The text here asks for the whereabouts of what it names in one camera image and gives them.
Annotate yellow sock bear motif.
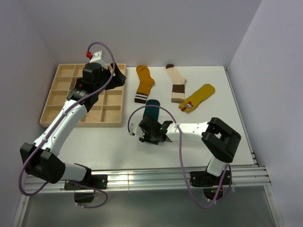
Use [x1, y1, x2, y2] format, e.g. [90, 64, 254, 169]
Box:
[178, 84, 215, 113]

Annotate wooden compartment tray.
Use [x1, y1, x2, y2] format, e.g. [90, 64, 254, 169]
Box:
[39, 64, 125, 127]

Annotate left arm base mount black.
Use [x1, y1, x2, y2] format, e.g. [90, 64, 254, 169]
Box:
[64, 175, 108, 206]

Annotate dark green sock bear motif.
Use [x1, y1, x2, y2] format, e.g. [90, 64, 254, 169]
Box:
[143, 99, 160, 121]

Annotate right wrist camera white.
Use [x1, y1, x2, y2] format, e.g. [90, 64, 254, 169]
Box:
[129, 123, 144, 139]

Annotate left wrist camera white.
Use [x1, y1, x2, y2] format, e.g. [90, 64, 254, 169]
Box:
[86, 51, 105, 65]

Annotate cream sock brown stripes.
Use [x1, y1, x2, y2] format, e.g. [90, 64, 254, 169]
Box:
[166, 64, 186, 103]

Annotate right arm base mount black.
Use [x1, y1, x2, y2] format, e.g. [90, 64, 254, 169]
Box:
[190, 170, 232, 201]

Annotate mustard sock brown white stripes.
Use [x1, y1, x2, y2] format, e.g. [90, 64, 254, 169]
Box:
[134, 65, 154, 104]

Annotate aluminium rail frame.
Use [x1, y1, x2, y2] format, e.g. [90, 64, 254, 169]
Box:
[22, 67, 272, 194]

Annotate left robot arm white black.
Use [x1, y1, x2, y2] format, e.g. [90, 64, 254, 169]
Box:
[20, 62, 126, 189]

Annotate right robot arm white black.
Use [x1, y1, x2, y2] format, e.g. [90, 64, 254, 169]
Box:
[134, 116, 241, 184]

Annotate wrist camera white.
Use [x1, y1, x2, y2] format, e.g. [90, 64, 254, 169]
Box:
[86, 51, 105, 65]
[129, 123, 144, 139]

